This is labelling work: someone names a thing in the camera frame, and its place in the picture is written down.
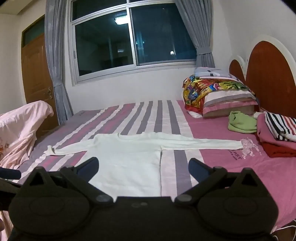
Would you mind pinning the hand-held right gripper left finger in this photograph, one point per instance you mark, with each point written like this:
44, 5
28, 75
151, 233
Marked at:
87, 166

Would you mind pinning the sliding glass window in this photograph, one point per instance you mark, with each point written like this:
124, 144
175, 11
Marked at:
129, 41

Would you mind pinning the colourful printed pillow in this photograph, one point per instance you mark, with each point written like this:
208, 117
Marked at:
203, 90

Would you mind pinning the pink grey striped pillow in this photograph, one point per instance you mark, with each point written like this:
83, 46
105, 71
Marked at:
229, 104

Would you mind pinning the grey folded cloth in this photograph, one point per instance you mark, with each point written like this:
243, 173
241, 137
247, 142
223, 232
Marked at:
212, 72

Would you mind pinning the brown white headboard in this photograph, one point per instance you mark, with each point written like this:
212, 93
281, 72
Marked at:
270, 76

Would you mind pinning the green cloth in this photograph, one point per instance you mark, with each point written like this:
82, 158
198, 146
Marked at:
241, 124

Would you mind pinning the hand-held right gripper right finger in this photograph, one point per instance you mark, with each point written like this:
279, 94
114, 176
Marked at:
196, 167

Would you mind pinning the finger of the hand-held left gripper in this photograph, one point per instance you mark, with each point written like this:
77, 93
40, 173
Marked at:
9, 173

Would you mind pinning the striped pink bed sheet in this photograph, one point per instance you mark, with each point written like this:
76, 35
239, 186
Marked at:
208, 162

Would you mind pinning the light pink draped cloth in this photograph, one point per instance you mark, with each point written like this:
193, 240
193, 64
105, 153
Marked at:
20, 129

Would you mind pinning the white long-sleeve shirt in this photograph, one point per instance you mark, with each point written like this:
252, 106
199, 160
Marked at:
129, 160

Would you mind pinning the black white striped folded cloth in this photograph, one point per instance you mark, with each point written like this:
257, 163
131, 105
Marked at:
281, 126

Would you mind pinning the grey curtain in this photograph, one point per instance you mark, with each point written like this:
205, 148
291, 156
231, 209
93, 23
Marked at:
54, 69
201, 34

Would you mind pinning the red folded cloth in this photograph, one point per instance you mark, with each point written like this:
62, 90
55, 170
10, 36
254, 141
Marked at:
277, 150

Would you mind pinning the brown wooden door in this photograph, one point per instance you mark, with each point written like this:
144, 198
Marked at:
34, 74

